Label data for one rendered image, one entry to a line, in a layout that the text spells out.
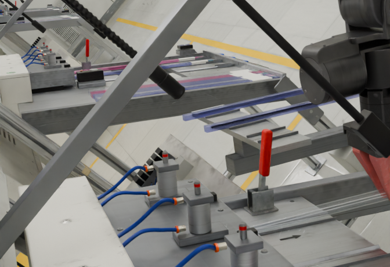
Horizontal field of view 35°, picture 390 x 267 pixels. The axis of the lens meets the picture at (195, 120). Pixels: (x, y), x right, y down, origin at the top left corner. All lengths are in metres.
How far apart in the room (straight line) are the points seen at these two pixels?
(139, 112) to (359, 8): 0.91
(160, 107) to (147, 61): 1.11
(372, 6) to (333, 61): 0.08
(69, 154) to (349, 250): 0.36
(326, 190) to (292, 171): 1.87
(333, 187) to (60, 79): 1.12
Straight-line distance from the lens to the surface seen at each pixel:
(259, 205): 0.81
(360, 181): 0.91
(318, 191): 0.88
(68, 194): 0.70
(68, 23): 5.08
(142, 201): 0.71
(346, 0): 0.77
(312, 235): 0.75
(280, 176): 2.80
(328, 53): 0.72
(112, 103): 0.46
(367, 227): 2.26
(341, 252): 0.71
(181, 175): 2.01
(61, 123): 1.53
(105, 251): 0.55
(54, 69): 1.84
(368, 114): 0.56
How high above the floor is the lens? 1.47
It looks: 22 degrees down
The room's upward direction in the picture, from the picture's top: 50 degrees counter-clockwise
